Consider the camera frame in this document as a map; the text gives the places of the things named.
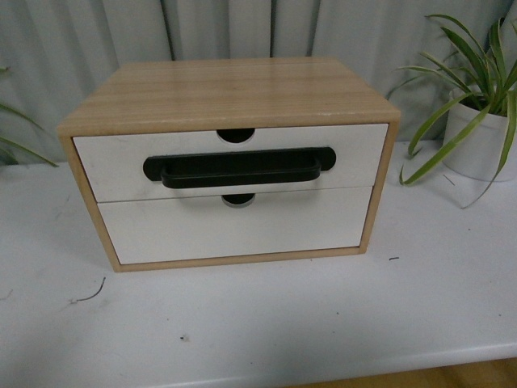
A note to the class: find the grey curtain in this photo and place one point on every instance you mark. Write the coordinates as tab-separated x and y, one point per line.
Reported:
55	53

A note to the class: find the green spider plant right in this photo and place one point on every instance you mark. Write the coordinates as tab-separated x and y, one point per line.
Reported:
477	74

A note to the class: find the black drawer handle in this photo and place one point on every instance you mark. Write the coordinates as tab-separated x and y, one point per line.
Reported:
239	168

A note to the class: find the white drawer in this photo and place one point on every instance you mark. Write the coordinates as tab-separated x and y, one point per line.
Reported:
149	231
114	164

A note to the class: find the green spider plant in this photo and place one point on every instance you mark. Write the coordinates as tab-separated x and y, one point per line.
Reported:
22	138
477	74

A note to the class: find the white plant pot right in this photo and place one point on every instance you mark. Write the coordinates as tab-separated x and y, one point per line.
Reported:
478	155

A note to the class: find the wooden drawer cabinet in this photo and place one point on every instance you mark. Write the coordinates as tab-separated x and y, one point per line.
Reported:
234	98

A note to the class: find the white top drawer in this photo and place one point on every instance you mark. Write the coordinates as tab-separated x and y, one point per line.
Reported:
114	164

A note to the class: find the white bottom drawer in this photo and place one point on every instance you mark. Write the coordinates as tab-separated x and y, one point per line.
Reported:
149	231

